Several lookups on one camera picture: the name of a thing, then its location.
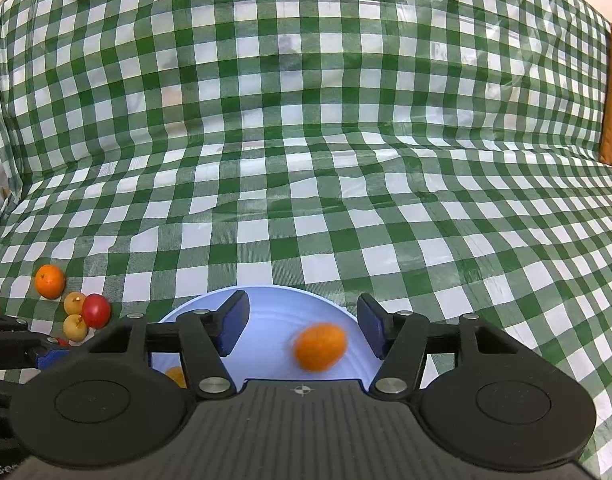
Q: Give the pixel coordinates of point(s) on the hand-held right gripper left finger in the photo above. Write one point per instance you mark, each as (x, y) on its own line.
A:
(233, 322)

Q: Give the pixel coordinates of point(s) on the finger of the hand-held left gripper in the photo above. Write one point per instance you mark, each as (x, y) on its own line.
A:
(6, 321)
(48, 358)

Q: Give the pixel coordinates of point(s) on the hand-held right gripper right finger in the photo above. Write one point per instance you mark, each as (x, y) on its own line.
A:
(371, 322)

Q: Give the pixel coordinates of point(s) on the red cherry tomato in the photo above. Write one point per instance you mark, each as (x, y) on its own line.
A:
(96, 310)
(62, 342)

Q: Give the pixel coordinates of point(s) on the yellow-brown longan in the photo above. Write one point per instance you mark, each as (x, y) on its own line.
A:
(75, 327)
(74, 302)

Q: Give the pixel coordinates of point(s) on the light blue plate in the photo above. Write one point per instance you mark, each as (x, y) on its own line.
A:
(276, 320)

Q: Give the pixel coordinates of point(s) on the plastic-wrapped mandarin orange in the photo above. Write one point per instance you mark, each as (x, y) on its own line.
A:
(176, 376)
(320, 347)

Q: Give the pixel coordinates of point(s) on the bare mandarin orange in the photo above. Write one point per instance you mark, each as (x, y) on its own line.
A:
(50, 281)

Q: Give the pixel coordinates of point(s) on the green white checked tablecloth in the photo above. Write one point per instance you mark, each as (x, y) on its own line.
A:
(336, 160)

